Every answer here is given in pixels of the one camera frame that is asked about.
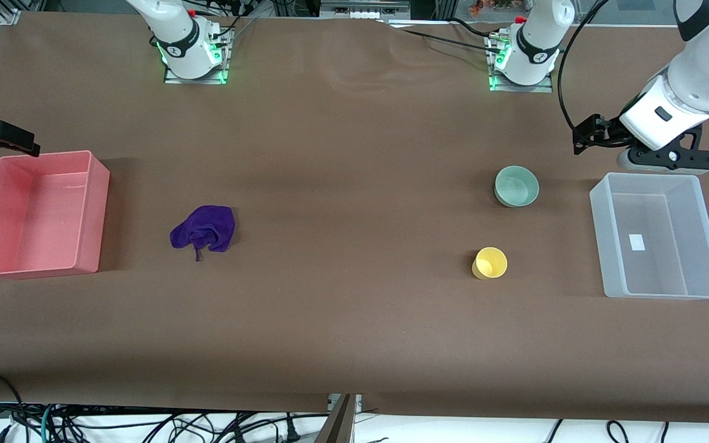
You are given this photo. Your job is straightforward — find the yellow cup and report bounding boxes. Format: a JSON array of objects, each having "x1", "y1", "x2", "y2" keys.
[{"x1": 471, "y1": 247, "x2": 508, "y2": 281}]

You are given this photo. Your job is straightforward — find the white power strip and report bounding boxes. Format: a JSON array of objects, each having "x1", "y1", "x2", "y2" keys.
[{"x1": 319, "y1": 0, "x2": 412, "y2": 20}]

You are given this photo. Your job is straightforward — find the pale green bowl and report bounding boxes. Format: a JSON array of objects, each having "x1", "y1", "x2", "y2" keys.
[{"x1": 494, "y1": 166, "x2": 540, "y2": 208}]

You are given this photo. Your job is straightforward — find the black right base cable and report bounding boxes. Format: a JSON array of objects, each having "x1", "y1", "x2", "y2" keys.
[{"x1": 210, "y1": 0, "x2": 258, "y2": 44}]

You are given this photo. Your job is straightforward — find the short black base cable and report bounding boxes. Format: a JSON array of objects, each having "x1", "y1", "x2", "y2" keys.
[{"x1": 450, "y1": 17, "x2": 504, "y2": 39}]

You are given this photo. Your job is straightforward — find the clear plastic bin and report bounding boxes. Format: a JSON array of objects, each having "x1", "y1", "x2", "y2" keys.
[{"x1": 589, "y1": 172, "x2": 709, "y2": 300}]

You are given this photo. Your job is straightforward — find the thin black floor cable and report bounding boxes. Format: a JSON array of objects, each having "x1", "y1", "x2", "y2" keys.
[{"x1": 53, "y1": 411, "x2": 330, "y2": 443}]

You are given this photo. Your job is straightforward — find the purple cloth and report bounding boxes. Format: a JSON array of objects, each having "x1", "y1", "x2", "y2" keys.
[{"x1": 170, "y1": 205, "x2": 236, "y2": 262}]

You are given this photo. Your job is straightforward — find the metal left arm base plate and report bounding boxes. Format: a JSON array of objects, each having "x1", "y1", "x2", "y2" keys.
[{"x1": 489, "y1": 34, "x2": 553, "y2": 93}]

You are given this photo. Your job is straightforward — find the long black base cable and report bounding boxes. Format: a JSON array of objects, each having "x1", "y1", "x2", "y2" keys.
[{"x1": 379, "y1": 18, "x2": 506, "y2": 56}]

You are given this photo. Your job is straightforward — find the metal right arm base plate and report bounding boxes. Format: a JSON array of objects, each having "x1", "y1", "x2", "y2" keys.
[{"x1": 164, "y1": 28, "x2": 230, "y2": 85}]

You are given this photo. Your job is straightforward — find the colourful background items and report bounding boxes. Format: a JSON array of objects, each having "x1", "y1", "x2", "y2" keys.
[{"x1": 468, "y1": 0, "x2": 527, "y2": 16}]

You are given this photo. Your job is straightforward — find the brown table cover sheet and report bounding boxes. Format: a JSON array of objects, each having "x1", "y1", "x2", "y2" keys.
[{"x1": 0, "y1": 11, "x2": 709, "y2": 425}]

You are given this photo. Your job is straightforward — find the pink plastic bin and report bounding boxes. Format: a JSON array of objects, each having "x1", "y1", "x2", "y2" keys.
[{"x1": 0, "y1": 150, "x2": 111, "y2": 279}]

